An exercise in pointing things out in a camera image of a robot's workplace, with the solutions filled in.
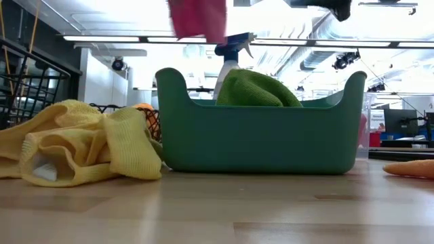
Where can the green microfiber towel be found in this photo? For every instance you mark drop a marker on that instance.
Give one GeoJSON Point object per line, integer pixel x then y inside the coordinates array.
{"type": "Point", "coordinates": [157, 149]}
{"type": "Point", "coordinates": [254, 89]}

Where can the pink microfiber towel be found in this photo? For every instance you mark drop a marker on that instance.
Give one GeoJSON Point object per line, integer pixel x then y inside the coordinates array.
{"type": "Point", "coordinates": [198, 18]}

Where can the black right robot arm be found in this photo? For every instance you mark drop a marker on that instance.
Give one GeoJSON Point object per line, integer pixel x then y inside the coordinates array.
{"type": "Point", "coordinates": [340, 8]}

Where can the teal plastic bin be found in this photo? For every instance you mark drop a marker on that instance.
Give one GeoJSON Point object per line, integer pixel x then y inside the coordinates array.
{"type": "Point", "coordinates": [261, 139]}

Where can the blue white spray bottle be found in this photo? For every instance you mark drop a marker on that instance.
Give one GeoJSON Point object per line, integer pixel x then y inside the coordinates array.
{"type": "Point", "coordinates": [230, 54]}

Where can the black ceiling spotlight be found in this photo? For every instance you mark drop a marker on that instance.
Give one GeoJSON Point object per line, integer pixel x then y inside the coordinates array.
{"type": "Point", "coordinates": [117, 64]}

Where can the long ceiling light fixture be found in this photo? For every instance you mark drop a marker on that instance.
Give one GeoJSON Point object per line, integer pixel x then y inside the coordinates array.
{"type": "Point", "coordinates": [101, 39]}

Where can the black track light cluster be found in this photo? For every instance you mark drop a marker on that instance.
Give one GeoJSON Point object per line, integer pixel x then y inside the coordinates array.
{"type": "Point", "coordinates": [346, 60]}

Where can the clear plastic container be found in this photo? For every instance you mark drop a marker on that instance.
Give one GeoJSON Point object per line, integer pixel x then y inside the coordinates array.
{"type": "Point", "coordinates": [368, 101]}

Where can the red box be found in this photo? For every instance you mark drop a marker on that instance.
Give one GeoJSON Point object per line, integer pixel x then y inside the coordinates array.
{"type": "Point", "coordinates": [374, 139]}

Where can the black computer monitor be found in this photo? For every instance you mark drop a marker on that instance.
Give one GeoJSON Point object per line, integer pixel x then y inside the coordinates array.
{"type": "Point", "coordinates": [400, 122]}

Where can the white wall poster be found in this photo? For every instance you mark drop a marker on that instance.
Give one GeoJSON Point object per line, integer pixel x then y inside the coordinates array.
{"type": "Point", "coordinates": [377, 120]}

